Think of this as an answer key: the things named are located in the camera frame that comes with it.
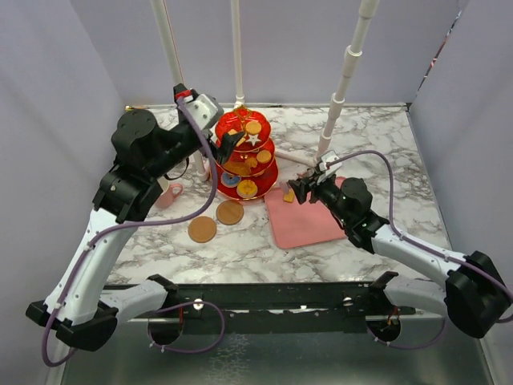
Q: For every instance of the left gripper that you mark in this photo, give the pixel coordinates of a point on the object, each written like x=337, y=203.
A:
x=225, y=143

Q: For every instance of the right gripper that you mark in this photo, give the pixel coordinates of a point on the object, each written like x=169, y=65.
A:
x=301, y=188

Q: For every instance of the rectangular yellow biscuit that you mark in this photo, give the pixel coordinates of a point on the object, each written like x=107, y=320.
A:
x=236, y=137

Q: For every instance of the square cracker biscuit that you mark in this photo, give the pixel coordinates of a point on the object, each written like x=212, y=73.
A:
x=289, y=197

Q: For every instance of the pink serving tray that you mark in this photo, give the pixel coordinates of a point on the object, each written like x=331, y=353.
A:
x=295, y=225

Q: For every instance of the metal tongs pink tips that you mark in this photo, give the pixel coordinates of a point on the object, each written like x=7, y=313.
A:
x=286, y=190

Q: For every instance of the blue frosted donut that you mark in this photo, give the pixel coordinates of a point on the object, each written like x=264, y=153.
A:
x=229, y=180

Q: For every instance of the brown croissant bread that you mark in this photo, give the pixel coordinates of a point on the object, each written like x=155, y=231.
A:
x=237, y=168

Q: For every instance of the pink mug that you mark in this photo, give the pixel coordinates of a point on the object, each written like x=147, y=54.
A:
x=170, y=191

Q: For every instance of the star gingerbread cookie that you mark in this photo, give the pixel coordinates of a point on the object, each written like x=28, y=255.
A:
x=253, y=139

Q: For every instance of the red three-tier stand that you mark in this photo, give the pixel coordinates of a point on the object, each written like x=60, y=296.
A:
x=264, y=175

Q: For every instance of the round biscuit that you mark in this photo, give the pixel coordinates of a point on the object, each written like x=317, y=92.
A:
x=253, y=128
x=264, y=156

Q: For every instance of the swirl butter cookie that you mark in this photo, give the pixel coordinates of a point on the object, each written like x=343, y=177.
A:
x=251, y=162

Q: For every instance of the yellow donut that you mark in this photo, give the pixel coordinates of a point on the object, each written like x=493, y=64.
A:
x=247, y=189

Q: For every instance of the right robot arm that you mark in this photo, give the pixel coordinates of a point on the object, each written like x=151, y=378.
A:
x=467, y=289

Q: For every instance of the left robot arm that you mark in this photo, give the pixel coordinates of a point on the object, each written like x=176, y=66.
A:
x=77, y=311

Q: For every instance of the upper wooden coaster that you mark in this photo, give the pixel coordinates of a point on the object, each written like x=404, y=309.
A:
x=229, y=212

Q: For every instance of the wooden coaster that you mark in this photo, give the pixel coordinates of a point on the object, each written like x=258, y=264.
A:
x=202, y=229
x=229, y=212

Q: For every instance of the lower wooden coaster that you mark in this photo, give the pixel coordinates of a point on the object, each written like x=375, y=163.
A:
x=202, y=229

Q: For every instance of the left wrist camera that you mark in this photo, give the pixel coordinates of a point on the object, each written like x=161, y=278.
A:
x=201, y=109

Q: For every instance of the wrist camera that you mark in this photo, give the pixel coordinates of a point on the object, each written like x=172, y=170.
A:
x=201, y=109
x=326, y=166

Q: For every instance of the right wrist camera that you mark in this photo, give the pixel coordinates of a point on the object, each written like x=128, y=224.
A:
x=326, y=166

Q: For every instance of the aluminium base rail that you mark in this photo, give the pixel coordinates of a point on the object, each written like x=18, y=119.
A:
x=351, y=298

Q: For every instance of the white pvc pipe frame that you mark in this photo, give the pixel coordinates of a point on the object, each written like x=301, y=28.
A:
x=352, y=55

